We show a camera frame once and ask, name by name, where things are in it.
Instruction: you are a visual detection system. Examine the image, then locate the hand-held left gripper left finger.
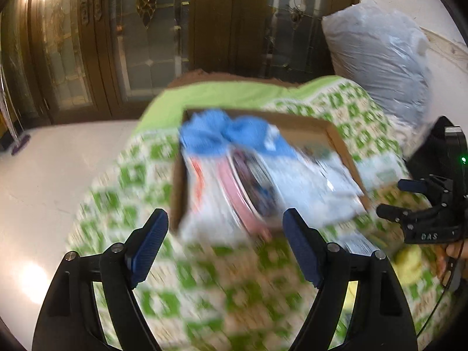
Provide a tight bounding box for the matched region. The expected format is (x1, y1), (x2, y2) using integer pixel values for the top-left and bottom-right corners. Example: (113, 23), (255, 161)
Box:
(32, 208), (169, 351)

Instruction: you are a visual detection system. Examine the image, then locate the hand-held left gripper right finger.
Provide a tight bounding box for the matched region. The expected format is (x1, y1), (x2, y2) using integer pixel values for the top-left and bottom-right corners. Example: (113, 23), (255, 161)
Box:
(282, 208), (418, 351)

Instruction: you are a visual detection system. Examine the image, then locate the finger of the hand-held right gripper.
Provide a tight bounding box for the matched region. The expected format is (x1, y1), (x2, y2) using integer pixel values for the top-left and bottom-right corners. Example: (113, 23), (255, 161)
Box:
(398, 176), (446, 199)
(376, 204), (439, 230)

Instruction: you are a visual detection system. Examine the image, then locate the white printed plastic packet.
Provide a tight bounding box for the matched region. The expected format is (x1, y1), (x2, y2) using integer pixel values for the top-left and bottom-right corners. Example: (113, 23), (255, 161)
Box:
(292, 154), (368, 227)

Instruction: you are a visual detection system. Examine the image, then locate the pink cartoon pouch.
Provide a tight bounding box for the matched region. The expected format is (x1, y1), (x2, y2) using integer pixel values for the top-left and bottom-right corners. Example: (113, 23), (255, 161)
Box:
(219, 146), (289, 242)

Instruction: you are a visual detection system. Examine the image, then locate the shallow cardboard box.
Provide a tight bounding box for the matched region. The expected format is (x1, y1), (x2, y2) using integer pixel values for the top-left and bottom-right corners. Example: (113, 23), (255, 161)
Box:
(170, 108), (374, 235)

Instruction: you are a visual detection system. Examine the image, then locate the blue towel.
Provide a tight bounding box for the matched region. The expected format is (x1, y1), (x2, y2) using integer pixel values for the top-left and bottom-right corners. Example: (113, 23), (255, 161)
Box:
(179, 109), (297, 161)

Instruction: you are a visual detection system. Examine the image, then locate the person's right hand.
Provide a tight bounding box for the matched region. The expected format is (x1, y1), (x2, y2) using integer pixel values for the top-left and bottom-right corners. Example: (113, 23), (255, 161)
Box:
(435, 239), (468, 283)

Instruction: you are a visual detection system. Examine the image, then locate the black garment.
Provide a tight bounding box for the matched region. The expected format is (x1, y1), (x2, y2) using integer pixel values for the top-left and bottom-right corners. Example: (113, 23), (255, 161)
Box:
(406, 116), (454, 181)

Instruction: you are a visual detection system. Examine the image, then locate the white printed paper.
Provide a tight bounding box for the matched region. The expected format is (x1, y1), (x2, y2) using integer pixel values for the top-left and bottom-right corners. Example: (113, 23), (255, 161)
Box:
(344, 234), (375, 257)

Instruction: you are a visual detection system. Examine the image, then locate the yellow towel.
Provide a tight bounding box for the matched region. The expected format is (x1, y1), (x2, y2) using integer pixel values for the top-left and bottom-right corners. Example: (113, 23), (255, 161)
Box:
(393, 245), (425, 286)

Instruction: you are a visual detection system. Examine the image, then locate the green patterned blanket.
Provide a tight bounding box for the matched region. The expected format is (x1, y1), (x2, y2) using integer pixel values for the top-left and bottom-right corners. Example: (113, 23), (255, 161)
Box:
(68, 75), (454, 351)

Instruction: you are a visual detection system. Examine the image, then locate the large clear plastic bag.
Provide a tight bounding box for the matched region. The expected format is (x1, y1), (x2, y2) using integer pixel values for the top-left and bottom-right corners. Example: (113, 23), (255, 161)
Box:
(322, 2), (434, 147)

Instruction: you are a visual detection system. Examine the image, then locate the wooden glass-door cabinet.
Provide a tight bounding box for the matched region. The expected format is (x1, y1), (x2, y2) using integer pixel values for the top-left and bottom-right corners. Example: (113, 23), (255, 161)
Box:
(0, 0), (362, 125)

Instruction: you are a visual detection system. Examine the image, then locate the black cable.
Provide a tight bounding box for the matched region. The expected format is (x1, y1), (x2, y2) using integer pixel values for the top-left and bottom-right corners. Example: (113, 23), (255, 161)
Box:
(415, 256), (463, 340)

